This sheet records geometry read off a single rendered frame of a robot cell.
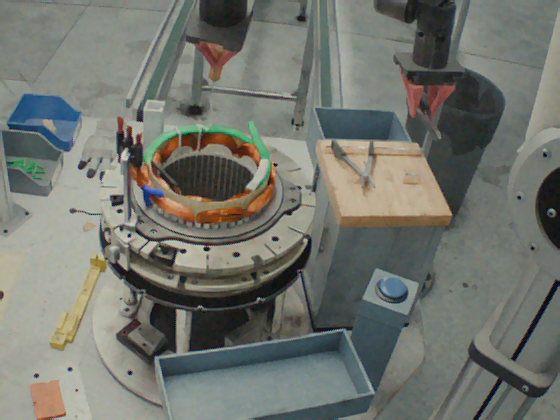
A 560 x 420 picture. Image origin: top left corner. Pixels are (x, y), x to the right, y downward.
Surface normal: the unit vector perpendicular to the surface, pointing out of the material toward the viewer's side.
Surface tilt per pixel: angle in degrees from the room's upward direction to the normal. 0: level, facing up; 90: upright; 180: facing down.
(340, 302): 90
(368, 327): 90
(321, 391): 0
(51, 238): 0
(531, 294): 90
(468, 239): 0
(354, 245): 90
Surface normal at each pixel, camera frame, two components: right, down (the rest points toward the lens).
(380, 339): -0.37, 0.55
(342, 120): 0.15, 0.65
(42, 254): 0.13, -0.76
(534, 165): -0.63, 0.43
